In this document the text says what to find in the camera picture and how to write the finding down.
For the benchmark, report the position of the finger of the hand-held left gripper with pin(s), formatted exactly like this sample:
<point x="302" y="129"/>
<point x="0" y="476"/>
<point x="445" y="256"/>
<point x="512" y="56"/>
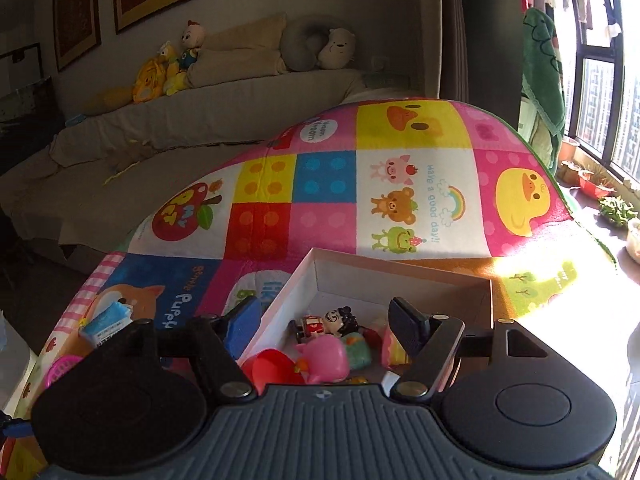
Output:
<point x="15" y="427"/>

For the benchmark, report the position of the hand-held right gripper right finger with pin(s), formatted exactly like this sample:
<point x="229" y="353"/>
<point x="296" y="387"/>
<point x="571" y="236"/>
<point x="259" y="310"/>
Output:
<point x="407" y="327"/>

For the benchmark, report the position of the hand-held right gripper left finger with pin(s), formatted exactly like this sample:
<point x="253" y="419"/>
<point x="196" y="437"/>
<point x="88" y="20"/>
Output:
<point x="245" y="327"/>

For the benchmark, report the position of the pink yellow squishy toy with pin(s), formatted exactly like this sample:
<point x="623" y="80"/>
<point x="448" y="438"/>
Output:
<point x="395" y="350"/>

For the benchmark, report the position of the pink cardboard box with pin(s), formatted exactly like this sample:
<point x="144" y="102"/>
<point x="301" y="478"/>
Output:
<point x="400" y="280"/>

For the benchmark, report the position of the red round plastic container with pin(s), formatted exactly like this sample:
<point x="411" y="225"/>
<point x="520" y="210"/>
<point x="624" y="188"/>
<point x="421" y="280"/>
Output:
<point x="270" y="372"/>

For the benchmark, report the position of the teal soft toy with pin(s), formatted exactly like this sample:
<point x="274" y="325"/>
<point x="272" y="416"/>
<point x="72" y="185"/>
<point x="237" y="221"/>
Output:
<point x="357" y="352"/>

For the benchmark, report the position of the black-haired doll figurine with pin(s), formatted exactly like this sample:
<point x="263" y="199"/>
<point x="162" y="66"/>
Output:
<point x="340" y="322"/>

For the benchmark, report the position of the orange round toy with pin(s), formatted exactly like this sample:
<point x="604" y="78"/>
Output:
<point x="360" y="381"/>

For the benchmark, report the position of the pink plastic toy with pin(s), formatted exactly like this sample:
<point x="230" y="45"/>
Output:
<point x="325" y="357"/>

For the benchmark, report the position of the pink plastic basket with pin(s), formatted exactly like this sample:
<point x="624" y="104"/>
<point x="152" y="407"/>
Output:
<point x="62" y="367"/>

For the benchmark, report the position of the blue tissue packet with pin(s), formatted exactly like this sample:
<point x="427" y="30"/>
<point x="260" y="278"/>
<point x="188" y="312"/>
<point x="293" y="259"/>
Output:
<point x="107" y="325"/>

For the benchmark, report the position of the colourful printed play mat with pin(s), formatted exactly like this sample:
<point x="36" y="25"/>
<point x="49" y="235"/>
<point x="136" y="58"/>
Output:
<point x="325" y="210"/>

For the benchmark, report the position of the beige covered sofa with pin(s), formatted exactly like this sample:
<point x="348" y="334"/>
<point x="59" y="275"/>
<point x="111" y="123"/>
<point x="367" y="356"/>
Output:
<point x="225" y="105"/>

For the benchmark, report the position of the brown plant pot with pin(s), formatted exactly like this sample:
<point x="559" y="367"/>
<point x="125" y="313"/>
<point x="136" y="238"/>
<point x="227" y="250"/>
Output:
<point x="569" y="157"/>

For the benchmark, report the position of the red plant pot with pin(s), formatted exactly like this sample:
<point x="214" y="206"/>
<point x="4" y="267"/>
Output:
<point x="595" y="185"/>

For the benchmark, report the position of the green potted plant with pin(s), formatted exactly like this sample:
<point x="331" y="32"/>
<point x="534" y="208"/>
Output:
<point x="617" y="210"/>

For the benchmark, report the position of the white bowl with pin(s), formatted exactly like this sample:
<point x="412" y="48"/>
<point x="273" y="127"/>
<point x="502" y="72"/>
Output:
<point x="634" y="240"/>

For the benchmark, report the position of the large beige pillow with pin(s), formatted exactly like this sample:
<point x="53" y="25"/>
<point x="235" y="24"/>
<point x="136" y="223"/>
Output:
<point x="235" y="67"/>

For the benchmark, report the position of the yellow duck plush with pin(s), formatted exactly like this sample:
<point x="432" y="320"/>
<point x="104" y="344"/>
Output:
<point x="172" y="75"/>

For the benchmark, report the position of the yellow tiger plush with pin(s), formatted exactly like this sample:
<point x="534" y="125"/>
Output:
<point x="149" y="80"/>

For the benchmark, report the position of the yellow cushion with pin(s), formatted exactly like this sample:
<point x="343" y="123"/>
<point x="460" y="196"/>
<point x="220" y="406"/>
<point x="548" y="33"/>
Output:
<point x="107" y="99"/>

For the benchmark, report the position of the white bear plush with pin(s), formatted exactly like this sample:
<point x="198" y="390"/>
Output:
<point x="336" y="50"/>

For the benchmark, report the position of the red-haired doll plush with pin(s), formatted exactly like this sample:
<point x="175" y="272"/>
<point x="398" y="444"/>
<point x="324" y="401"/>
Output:
<point x="192" y="45"/>

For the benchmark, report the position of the grey neck pillow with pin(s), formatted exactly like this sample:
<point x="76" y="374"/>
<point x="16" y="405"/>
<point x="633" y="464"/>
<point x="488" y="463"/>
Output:
<point x="300" y="42"/>

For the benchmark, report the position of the green dinosaur blanket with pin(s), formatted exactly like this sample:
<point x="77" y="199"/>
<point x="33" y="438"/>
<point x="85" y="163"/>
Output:
<point x="542" y="70"/>

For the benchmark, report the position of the small beige pillow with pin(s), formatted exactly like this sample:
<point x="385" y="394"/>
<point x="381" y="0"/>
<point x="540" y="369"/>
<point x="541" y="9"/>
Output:
<point x="245" y="35"/>

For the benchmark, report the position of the dark curtain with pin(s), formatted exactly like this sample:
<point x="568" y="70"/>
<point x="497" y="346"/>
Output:
<point x="480" y="35"/>

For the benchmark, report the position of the window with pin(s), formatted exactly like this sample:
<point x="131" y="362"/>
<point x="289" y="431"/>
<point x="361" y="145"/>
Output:
<point x="600" y="95"/>

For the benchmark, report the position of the dark side cabinet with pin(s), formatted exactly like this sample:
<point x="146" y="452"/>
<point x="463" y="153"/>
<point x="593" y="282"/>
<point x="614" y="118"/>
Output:
<point x="25" y="90"/>

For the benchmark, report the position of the narrow framed picture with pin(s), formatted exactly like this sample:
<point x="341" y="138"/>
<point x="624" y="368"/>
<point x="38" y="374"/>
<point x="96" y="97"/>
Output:
<point x="77" y="10"/>

